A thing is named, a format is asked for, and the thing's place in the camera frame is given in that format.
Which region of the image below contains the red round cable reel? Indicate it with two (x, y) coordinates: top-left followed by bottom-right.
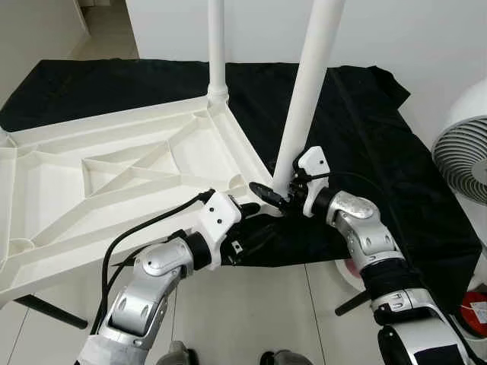
(460, 291), (487, 339)

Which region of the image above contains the black fabric table cover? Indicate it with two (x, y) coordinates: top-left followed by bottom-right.
(0, 59), (484, 313)

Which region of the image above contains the grey metal table leg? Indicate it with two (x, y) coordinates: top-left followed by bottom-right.
(335, 293), (374, 316)

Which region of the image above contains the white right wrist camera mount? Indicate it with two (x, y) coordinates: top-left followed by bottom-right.
(293, 147), (329, 217)

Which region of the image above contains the black metal frame rod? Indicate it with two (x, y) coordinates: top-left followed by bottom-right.
(14, 295), (88, 329)

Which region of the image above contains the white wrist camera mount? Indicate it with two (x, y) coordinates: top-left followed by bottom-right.
(293, 147), (329, 217)
(199, 192), (243, 268)

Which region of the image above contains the grey robot left foot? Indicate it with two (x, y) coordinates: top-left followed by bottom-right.
(166, 342), (199, 365)

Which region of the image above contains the white round standing fan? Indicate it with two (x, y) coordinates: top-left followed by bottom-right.
(432, 80), (487, 206)

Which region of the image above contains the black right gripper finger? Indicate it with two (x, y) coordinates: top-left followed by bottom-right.
(250, 181), (288, 210)

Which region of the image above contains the grey robot right foot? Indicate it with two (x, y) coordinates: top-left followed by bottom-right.
(260, 350), (313, 365)

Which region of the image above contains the white plastic table leg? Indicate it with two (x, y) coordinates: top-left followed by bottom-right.
(272, 0), (347, 195)
(207, 0), (229, 106)

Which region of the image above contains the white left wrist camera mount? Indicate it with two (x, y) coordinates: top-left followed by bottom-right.
(199, 192), (243, 268)

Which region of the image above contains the grey robot foot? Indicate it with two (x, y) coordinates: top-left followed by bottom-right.
(260, 350), (313, 365)
(166, 342), (199, 365)

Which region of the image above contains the white plastic table top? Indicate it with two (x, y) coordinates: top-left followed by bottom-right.
(0, 93), (286, 305)

